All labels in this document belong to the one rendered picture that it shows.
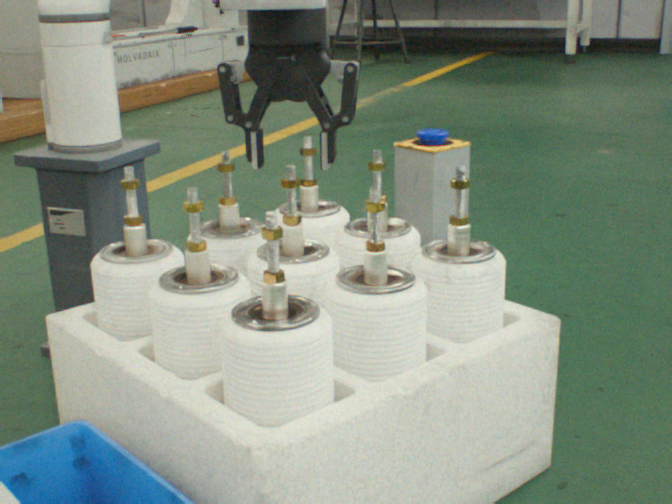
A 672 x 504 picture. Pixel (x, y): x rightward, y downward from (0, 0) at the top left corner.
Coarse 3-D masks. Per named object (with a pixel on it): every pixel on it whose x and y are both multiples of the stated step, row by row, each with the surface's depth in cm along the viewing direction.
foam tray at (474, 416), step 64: (64, 320) 91; (512, 320) 90; (64, 384) 92; (128, 384) 80; (192, 384) 76; (384, 384) 75; (448, 384) 78; (512, 384) 85; (128, 448) 83; (192, 448) 73; (256, 448) 65; (320, 448) 69; (384, 448) 74; (448, 448) 80; (512, 448) 88
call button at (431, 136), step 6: (420, 132) 109; (426, 132) 108; (432, 132) 108; (438, 132) 108; (444, 132) 108; (420, 138) 108; (426, 138) 108; (432, 138) 108; (438, 138) 108; (444, 138) 108; (426, 144) 109; (432, 144) 108
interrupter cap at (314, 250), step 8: (280, 240) 91; (304, 240) 91; (312, 240) 91; (264, 248) 89; (280, 248) 89; (304, 248) 89; (312, 248) 89; (320, 248) 89; (328, 248) 88; (264, 256) 86; (280, 256) 86; (288, 256) 87; (296, 256) 87; (304, 256) 86; (312, 256) 86; (320, 256) 86
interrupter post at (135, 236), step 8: (144, 224) 89; (128, 232) 88; (136, 232) 88; (144, 232) 88; (128, 240) 88; (136, 240) 88; (144, 240) 88; (128, 248) 88; (136, 248) 88; (144, 248) 89
